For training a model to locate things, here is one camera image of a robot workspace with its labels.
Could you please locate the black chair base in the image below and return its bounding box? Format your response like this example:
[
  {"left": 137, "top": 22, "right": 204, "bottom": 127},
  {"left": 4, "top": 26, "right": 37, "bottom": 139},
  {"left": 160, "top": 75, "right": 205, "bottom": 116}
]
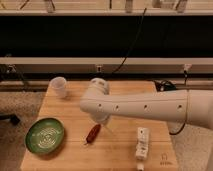
[{"left": 0, "top": 114, "right": 20, "bottom": 125}]

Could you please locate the white power strip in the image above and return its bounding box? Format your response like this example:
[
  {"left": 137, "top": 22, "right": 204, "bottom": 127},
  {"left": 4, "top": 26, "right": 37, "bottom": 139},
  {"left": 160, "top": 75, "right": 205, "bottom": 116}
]
[{"left": 135, "top": 127, "right": 149, "bottom": 160}]

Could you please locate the green ceramic plate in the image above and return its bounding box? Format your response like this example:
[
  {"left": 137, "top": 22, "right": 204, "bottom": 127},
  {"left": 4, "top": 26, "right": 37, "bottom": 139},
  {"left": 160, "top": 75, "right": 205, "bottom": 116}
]
[{"left": 25, "top": 118, "right": 65, "bottom": 155}]

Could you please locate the white wall outlet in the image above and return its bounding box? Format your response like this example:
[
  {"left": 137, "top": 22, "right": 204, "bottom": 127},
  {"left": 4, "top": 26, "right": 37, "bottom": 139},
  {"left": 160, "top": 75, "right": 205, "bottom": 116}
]
[{"left": 97, "top": 66, "right": 102, "bottom": 72}]

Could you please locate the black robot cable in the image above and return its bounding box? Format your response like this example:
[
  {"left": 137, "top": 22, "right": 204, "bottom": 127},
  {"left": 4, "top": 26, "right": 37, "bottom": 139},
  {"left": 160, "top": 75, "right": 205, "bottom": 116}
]
[{"left": 153, "top": 70, "right": 188, "bottom": 136}]

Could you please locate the white plastic cup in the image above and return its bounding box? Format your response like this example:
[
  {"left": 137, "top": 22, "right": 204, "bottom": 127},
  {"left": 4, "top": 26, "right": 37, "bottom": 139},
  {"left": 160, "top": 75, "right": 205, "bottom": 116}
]
[{"left": 50, "top": 77, "right": 67, "bottom": 98}]

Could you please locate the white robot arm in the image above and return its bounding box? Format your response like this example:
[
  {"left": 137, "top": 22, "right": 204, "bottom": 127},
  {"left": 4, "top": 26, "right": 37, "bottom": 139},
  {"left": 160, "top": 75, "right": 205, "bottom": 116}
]
[{"left": 80, "top": 78, "right": 213, "bottom": 130}]

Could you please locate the red chili pepper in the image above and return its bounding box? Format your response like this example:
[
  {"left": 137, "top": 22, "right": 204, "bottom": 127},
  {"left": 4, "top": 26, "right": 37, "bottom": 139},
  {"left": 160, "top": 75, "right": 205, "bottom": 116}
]
[{"left": 85, "top": 124, "right": 101, "bottom": 144}]

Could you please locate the black hanging cable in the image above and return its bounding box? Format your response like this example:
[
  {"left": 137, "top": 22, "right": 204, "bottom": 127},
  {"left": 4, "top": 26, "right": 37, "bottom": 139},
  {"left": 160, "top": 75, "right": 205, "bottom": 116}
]
[{"left": 111, "top": 7, "right": 148, "bottom": 75}]

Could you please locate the white plug adapter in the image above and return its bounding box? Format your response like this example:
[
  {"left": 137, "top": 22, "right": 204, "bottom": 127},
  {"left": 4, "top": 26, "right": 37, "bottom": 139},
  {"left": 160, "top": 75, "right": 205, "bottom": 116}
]
[{"left": 137, "top": 162, "right": 145, "bottom": 171}]

